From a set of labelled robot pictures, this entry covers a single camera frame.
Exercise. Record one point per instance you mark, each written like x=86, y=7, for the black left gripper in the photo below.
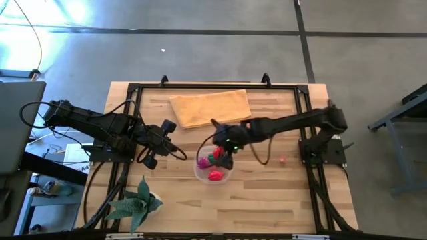
x=153, y=140

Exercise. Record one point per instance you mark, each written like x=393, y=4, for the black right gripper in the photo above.
x=233, y=136

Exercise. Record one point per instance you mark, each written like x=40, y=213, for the red toy tomato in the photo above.
x=218, y=152

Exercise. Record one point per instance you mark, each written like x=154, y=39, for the green toy bell pepper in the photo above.
x=212, y=159

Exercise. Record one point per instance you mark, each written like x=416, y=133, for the magenta toy fruit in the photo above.
x=203, y=162

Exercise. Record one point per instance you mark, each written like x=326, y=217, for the red toy dragon fruit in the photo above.
x=215, y=175

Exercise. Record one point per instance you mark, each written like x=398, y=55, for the clear plastic tupperware container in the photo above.
x=203, y=176

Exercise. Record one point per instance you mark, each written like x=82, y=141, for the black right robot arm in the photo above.
x=287, y=123

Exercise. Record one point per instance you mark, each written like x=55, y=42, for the orange folded towel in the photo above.
x=210, y=108

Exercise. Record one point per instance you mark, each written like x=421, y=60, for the small pink toy fruit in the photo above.
x=283, y=159

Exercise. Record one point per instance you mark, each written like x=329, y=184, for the green potted plant white pot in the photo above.
x=136, y=205

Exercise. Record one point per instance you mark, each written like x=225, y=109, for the white paper box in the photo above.
x=75, y=156

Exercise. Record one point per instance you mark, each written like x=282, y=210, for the silver label strip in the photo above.
x=310, y=237
x=123, y=236

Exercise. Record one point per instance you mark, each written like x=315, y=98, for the black desk crossbar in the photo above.
x=53, y=168

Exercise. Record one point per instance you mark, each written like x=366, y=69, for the small bottle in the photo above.
x=50, y=189

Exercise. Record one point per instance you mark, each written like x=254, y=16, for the grey desk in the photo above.
x=16, y=140

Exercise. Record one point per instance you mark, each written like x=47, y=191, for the grey metal table frame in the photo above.
x=397, y=115

